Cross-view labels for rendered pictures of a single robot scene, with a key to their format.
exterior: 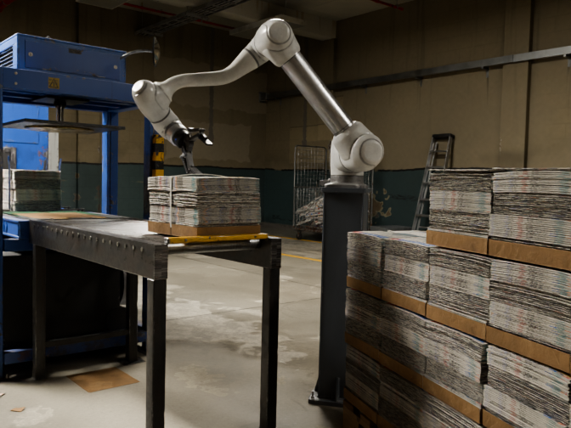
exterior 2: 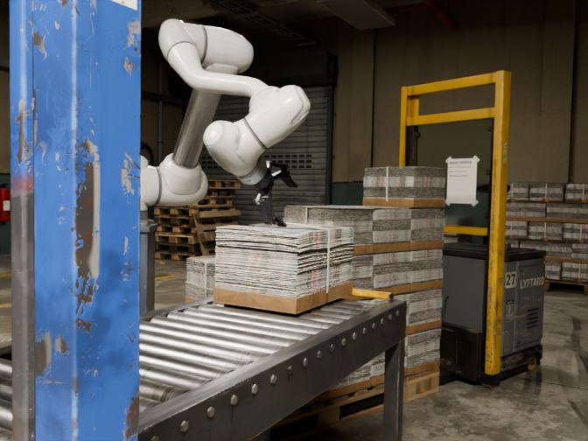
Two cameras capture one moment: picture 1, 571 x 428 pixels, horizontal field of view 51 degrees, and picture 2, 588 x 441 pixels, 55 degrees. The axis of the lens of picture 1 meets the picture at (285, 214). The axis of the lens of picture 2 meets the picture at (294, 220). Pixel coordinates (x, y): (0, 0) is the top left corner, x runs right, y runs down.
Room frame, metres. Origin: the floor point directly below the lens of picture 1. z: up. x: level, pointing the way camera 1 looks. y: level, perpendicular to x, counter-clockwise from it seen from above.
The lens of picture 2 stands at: (2.92, 1.98, 1.14)
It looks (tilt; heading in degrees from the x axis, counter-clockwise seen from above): 3 degrees down; 250
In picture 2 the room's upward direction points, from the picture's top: 1 degrees clockwise
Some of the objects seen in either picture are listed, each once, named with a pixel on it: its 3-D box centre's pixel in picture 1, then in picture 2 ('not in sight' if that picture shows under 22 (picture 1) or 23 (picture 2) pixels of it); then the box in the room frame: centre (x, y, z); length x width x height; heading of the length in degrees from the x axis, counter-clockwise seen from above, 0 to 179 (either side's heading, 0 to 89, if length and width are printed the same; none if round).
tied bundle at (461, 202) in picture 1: (508, 211); (326, 230); (1.78, -0.67, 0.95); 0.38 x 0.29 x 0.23; 111
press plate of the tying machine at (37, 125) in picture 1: (59, 127); not in sight; (3.44, 1.31, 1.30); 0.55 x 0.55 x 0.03; 40
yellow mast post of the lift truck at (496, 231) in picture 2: not in sight; (495, 224); (0.70, -0.70, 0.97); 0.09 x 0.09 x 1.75; 19
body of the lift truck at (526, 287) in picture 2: not in sight; (477, 304); (0.46, -1.13, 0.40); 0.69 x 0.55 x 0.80; 109
